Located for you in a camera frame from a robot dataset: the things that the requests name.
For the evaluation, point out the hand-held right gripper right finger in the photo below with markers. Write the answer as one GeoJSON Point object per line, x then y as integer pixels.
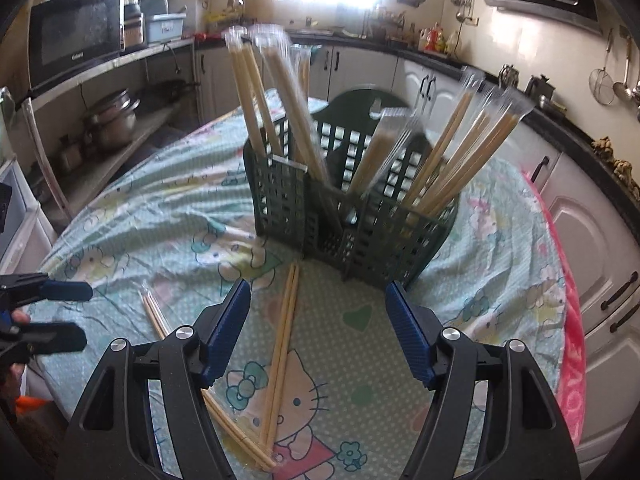
{"type": "Point", "coordinates": [410, 335]}

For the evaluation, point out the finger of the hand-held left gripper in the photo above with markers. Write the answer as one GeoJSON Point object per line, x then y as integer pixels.
{"type": "Point", "coordinates": [55, 338]}
{"type": "Point", "coordinates": [65, 291]}

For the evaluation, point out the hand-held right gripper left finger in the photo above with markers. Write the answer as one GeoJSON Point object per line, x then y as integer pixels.
{"type": "Point", "coordinates": [227, 330]}

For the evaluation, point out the green plastic utensil basket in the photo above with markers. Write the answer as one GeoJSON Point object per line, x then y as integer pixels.
{"type": "Point", "coordinates": [380, 245]}

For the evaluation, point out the bunch of chopsticks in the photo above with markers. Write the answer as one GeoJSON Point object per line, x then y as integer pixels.
{"type": "Point", "coordinates": [285, 90]}

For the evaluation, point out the hanging kitchen utensils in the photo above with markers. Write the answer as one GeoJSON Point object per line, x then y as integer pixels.
{"type": "Point", "coordinates": [464, 0]}

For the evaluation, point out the person's left hand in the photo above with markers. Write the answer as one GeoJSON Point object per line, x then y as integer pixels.
{"type": "Point", "coordinates": [21, 316]}

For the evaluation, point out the white plastic drawer unit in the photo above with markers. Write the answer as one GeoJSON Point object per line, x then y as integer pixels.
{"type": "Point", "coordinates": [25, 225]}

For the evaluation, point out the orange object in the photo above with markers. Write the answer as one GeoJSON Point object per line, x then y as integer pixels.
{"type": "Point", "coordinates": [31, 404]}

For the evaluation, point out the grey stone shelf unit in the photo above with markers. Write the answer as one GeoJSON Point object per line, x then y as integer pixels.
{"type": "Point", "coordinates": [90, 170]}

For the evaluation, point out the cartoon cat printed tablecloth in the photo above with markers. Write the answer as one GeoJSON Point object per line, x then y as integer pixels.
{"type": "Point", "coordinates": [165, 220]}

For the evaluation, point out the stacked steel pots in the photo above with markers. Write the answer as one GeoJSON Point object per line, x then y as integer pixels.
{"type": "Point", "coordinates": [112, 120]}

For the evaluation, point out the pink fleece blanket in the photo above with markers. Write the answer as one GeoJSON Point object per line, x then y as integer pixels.
{"type": "Point", "coordinates": [570, 360]}

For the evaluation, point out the black microwave oven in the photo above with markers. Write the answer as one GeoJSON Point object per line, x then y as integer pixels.
{"type": "Point", "coordinates": [70, 40]}

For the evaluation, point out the white kitchen cabinets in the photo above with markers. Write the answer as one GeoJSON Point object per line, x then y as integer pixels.
{"type": "Point", "coordinates": [595, 240]}

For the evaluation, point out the blender with dark base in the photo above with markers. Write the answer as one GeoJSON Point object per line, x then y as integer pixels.
{"type": "Point", "coordinates": [132, 20]}

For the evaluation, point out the blue-grey plastic container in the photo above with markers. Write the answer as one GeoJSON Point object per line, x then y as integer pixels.
{"type": "Point", "coordinates": [164, 29]}

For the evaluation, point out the black kitchen countertop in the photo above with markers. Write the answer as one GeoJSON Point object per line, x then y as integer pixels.
{"type": "Point", "coordinates": [575, 140]}

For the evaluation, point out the ginger roots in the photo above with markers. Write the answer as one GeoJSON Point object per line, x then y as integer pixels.
{"type": "Point", "coordinates": [620, 165]}

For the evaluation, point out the small steel kettle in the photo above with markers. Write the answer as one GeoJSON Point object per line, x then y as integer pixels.
{"type": "Point", "coordinates": [508, 77]}

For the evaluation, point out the steel pot with lid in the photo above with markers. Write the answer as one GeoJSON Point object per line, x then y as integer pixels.
{"type": "Point", "coordinates": [540, 90]}

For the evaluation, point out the cluster of condiment bottles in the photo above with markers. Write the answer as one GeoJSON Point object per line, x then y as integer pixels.
{"type": "Point", "coordinates": [437, 40]}

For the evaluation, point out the hanging steel ladle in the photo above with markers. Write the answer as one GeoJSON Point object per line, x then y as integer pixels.
{"type": "Point", "coordinates": [622, 87]}

